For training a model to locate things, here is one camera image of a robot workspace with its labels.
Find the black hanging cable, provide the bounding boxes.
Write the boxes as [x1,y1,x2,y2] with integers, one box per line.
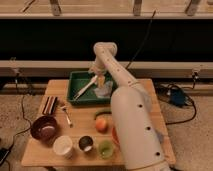
[125,10,157,70]

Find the green plastic cup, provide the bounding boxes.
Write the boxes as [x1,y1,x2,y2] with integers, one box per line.
[98,140,114,159]

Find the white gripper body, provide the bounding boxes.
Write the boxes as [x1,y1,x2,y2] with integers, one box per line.
[88,62,106,78]

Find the green cucumber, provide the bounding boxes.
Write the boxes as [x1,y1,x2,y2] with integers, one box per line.
[94,110,111,120]

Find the clear plastic bag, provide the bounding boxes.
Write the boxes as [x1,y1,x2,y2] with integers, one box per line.
[94,81,113,98]

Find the black cable on floor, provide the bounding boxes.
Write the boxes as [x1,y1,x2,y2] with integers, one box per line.
[0,73,34,167]

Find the metal spoon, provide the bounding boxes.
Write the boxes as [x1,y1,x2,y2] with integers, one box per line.
[61,106,73,128]

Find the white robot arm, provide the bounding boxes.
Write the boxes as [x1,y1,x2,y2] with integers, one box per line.
[90,42,171,171]

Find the dark maroon bowl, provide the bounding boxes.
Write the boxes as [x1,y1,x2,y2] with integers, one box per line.
[30,116,58,141]

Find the small dark cup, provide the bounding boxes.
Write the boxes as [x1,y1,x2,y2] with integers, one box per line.
[78,136,93,152]

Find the white cup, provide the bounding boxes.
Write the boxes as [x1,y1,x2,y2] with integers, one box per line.
[53,135,73,158]

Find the orange fruit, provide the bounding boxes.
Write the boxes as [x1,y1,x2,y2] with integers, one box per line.
[95,118,108,133]

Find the white dish brush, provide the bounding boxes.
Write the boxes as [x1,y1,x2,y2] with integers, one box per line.
[73,75,98,100]

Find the green plastic tray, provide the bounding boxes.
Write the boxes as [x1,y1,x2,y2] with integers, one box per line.
[66,69,118,106]

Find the blue power box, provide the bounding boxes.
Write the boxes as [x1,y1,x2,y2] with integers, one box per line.
[169,89,186,107]

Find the orange plastic bowl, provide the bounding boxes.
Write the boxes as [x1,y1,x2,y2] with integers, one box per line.
[112,127,119,145]

